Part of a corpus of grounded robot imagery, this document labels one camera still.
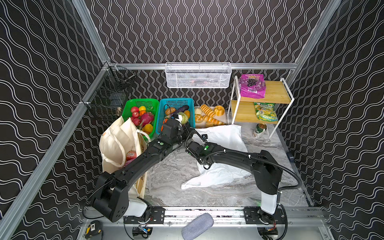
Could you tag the grey cloth pad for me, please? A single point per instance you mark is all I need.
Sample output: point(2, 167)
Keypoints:
point(197, 226)

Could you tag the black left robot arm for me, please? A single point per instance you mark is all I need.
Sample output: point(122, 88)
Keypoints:
point(111, 197)

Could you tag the white wooden two-tier shelf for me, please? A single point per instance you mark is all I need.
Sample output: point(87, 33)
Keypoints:
point(242, 109)

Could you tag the white wire wall basket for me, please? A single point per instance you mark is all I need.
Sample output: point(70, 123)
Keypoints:
point(198, 75)

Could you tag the floral canvas tote bag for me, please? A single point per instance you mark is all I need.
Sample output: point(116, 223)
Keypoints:
point(143, 167)

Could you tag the pink dragon fruit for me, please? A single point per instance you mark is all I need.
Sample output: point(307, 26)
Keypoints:
point(146, 118)

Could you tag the green cabbage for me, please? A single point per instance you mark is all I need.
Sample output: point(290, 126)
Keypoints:
point(184, 118)

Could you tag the purple eggplant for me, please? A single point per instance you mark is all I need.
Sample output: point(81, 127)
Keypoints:
point(181, 109)

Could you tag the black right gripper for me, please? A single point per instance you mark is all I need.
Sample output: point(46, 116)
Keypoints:
point(190, 147)

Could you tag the yellow black tape measure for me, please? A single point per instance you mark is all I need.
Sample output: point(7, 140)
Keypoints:
point(94, 231)

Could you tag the black wire wall basket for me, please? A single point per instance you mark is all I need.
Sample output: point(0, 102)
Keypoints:
point(108, 100)

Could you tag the teal plastic basket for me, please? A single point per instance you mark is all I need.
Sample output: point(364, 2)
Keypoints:
point(176, 103)

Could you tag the green yellow snack bag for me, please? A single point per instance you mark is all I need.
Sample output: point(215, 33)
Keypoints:
point(266, 112)

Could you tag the red soda can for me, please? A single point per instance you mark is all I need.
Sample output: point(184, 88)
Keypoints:
point(131, 155)

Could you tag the brown potato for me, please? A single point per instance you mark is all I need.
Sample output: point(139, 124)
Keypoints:
point(169, 111)

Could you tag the green plastic basket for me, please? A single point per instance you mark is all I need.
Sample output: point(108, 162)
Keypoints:
point(152, 106)

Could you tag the cream canvas tote bag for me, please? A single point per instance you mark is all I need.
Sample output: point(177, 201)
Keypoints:
point(120, 138)

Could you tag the white plastic bag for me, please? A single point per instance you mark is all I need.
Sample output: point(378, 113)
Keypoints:
point(230, 137)

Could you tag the purple snack bag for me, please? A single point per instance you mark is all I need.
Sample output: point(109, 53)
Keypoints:
point(128, 162)
point(252, 86)

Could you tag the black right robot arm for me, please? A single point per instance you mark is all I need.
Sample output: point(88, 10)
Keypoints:
point(265, 169)

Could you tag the pumpkin shaped bread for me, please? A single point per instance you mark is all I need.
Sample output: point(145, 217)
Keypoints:
point(219, 111)

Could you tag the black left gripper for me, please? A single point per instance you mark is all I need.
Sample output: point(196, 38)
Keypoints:
point(175, 120)

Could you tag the long striped bread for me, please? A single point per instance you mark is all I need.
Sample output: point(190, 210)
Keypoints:
point(211, 122)

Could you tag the green white can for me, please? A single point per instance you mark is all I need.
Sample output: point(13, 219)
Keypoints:
point(259, 130)

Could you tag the beige bread tray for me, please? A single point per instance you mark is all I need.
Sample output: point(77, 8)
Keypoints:
point(200, 119)

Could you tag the yellow orange pepper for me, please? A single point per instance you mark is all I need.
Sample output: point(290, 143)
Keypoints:
point(187, 113)

